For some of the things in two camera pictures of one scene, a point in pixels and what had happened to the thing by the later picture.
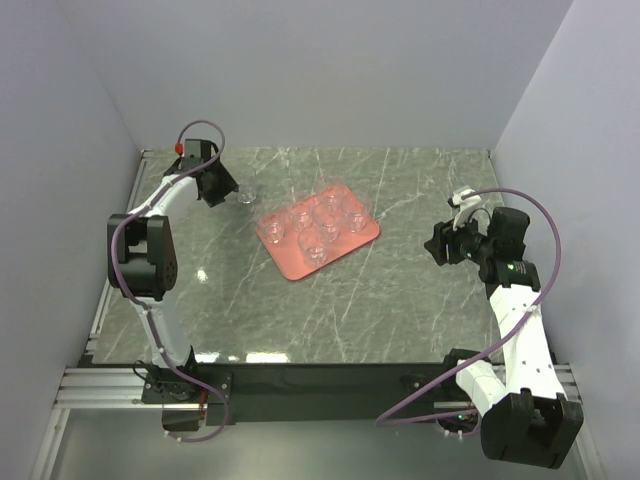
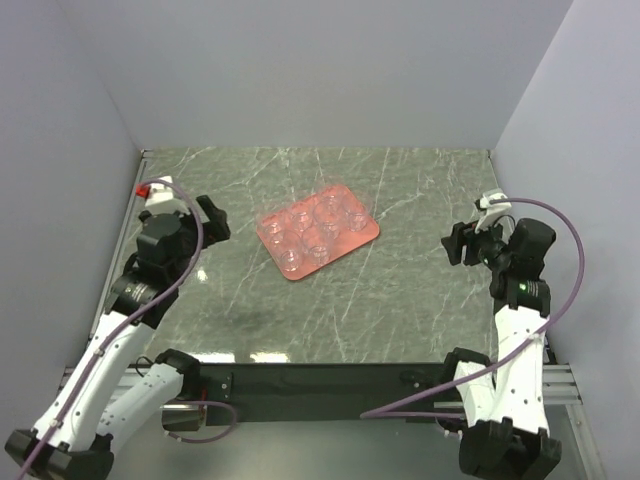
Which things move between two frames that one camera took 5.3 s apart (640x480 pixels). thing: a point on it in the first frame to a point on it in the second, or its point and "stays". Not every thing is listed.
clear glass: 328,217 stays
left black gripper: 227,185 to 215,229
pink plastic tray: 316,231 stays
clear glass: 314,245 stays
